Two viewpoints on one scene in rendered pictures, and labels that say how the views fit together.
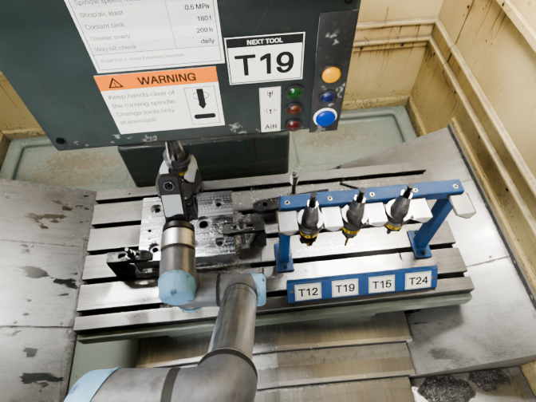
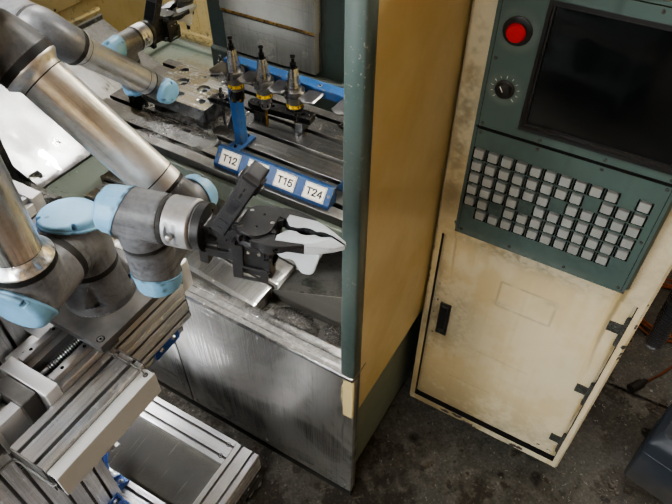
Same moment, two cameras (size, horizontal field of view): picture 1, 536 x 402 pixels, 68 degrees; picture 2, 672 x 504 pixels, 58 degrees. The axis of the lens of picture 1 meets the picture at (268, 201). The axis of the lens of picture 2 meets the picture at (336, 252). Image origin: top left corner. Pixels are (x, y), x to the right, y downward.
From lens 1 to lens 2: 1.51 m
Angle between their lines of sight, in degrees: 24
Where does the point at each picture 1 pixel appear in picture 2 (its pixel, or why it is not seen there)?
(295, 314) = (214, 178)
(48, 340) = (72, 144)
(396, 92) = not seen: hidden behind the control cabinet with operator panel
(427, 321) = (325, 261)
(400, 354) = (279, 268)
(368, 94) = not seen: hidden behind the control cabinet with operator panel
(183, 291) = (113, 45)
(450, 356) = (312, 285)
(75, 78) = not seen: outside the picture
